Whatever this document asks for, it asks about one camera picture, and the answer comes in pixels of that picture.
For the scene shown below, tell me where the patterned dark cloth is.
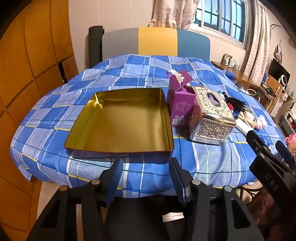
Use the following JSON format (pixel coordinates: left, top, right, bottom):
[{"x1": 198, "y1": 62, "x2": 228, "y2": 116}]
[{"x1": 248, "y1": 187, "x2": 281, "y2": 224}]

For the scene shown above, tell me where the gold rectangular tin box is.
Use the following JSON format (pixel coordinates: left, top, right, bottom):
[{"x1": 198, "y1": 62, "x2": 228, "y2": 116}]
[{"x1": 64, "y1": 88, "x2": 174, "y2": 160}]

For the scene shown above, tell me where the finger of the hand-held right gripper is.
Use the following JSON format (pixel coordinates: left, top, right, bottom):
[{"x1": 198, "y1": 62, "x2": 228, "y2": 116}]
[
  {"x1": 246, "y1": 131, "x2": 274, "y2": 161},
  {"x1": 276, "y1": 140, "x2": 296, "y2": 170}
]

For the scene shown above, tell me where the barred window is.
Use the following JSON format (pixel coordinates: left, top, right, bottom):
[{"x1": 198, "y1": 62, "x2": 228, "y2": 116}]
[{"x1": 192, "y1": 0, "x2": 250, "y2": 44}]

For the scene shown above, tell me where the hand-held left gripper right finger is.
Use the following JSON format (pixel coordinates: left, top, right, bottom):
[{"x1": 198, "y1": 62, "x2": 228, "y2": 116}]
[{"x1": 169, "y1": 158, "x2": 265, "y2": 241}]

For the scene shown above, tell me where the cream sock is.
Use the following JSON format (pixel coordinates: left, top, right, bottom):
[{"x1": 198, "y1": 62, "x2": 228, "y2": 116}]
[{"x1": 235, "y1": 111, "x2": 258, "y2": 134}]

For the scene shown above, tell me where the ornate silver tissue box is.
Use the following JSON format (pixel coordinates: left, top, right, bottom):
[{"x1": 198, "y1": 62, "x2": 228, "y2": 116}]
[{"x1": 188, "y1": 86, "x2": 236, "y2": 145}]

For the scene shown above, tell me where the beige patterned curtain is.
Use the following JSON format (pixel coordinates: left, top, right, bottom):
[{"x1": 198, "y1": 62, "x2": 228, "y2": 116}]
[{"x1": 148, "y1": 0, "x2": 200, "y2": 30}]

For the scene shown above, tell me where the grey yellow blue headboard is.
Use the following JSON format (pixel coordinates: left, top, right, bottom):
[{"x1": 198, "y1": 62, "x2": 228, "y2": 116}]
[{"x1": 102, "y1": 27, "x2": 211, "y2": 62}]

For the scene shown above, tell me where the black-haired doll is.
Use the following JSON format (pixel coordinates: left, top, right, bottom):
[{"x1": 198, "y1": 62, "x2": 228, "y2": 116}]
[{"x1": 222, "y1": 91, "x2": 250, "y2": 114}]

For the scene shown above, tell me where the white round fan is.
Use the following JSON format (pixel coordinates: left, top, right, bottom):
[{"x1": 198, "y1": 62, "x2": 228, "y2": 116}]
[{"x1": 278, "y1": 75, "x2": 290, "y2": 87}]

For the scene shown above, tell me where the black rolled mat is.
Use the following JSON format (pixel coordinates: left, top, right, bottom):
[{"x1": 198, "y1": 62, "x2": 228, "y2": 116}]
[{"x1": 88, "y1": 26, "x2": 104, "y2": 68}]

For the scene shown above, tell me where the wooden panel wardrobe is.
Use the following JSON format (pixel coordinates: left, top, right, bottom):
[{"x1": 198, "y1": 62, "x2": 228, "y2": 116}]
[{"x1": 0, "y1": 0, "x2": 79, "y2": 233}]

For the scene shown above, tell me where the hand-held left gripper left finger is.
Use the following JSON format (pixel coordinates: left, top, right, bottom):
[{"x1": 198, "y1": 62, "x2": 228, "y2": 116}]
[{"x1": 26, "y1": 158, "x2": 124, "y2": 241}]

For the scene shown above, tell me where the black monitor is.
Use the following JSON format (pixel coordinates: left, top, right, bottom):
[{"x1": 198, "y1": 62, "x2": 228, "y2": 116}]
[{"x1": 269, "y1": 58, "x2": 291, "y2": 90}]

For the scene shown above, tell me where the clear plastic bag of cotton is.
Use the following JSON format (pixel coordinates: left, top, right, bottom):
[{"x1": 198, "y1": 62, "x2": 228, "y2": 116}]
[{"x1": 255, "y1": 114, "x2": 268, "y2": 131}]

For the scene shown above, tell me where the patterned bag on desk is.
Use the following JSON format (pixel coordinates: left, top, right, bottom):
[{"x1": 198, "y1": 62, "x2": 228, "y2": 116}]
[{"x1": 223, "y1": 54, "x2": 241, "y2": 69}]

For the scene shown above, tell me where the curved wooden desk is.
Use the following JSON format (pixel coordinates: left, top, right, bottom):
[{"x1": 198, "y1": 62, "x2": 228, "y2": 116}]
[{"x1": 211, "y1": 61, "x2": 262, "y2": 90}]

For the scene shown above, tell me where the blue plaid bed sheet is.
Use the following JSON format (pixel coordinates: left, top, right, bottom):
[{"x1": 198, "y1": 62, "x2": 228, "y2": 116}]
[{"x1": 10, "y1": 54, "x2": 287, "y2": 199}]

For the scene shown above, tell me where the red ruffled blanket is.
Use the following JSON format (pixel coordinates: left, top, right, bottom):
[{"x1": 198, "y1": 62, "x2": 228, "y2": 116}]
[{"x1": 284, "y1": 133, "x2": 296, "y2": 145}]

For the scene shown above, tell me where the purple carton box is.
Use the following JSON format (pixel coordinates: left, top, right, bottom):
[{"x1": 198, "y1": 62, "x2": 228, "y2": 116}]
[{"x1": 167, "y1": 70, "x2": 197, "y2": 127}]

